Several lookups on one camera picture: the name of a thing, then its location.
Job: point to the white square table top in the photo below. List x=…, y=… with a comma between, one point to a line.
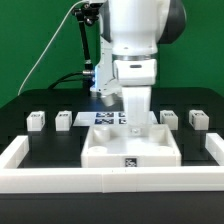
x=113, y=146

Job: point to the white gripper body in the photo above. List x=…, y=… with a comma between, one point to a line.
x=136, y=79

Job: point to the white U-shaped fence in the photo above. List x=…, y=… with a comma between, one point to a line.
x=13, y=179

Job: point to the white sheet with tags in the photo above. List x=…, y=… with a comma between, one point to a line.
x=99, y=118

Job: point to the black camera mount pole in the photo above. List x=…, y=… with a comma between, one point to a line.
x=86, y=15

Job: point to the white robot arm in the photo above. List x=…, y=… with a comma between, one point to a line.
x=130, y=31

